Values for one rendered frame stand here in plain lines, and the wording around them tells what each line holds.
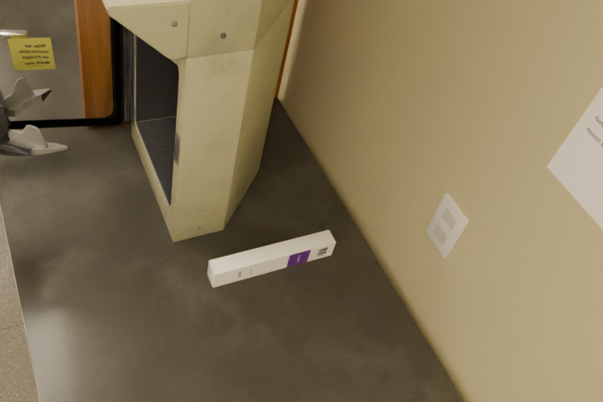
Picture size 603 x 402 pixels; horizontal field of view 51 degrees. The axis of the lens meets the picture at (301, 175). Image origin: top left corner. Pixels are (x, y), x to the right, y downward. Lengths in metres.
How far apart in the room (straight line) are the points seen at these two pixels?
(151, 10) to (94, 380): 0.63
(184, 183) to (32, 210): 0.35
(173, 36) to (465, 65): 0.47
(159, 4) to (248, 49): 0.17
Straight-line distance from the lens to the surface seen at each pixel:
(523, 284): 1.09
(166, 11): 0.92
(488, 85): 1.05
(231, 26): 0.97
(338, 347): 1.24
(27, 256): 1.32
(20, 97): 1.21
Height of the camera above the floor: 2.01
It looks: 46 degrees down
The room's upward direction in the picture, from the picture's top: 16 degrees clockwise
